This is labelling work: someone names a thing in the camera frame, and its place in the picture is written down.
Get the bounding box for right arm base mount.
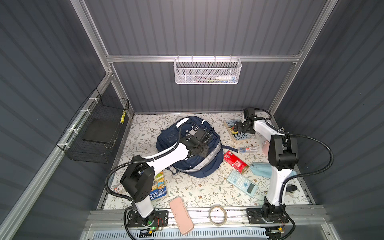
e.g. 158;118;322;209
246;206;289;224

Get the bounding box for pink pencil case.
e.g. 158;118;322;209
170;197;194;235

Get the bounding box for navy blue student backpack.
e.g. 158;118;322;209
156;116;238;179

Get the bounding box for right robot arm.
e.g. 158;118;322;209
234;108;299;221

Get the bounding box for pink pencil cup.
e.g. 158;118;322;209
262;141;270;156

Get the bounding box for yellow tag on basket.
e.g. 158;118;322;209
120;110;126;125

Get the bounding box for blue treehouse paperback book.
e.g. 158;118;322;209
150;171;167;201

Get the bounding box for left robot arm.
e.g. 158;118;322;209
120;128;211;219

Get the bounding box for roll of clear tape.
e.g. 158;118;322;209
208;205;228;227

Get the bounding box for pens in white basket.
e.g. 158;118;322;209
192;75;238;84

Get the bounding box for red card box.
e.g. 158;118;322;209
224;151;249;174

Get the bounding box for black wire basket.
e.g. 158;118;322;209
57;90;129;164

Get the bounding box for light blue calculator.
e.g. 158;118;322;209
227;170;258;197

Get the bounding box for light blue pouch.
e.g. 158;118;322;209
249;162;281;179

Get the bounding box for white wire mesh basket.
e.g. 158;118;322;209
173;58;243;85

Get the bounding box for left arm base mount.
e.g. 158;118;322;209
127;210;170;228

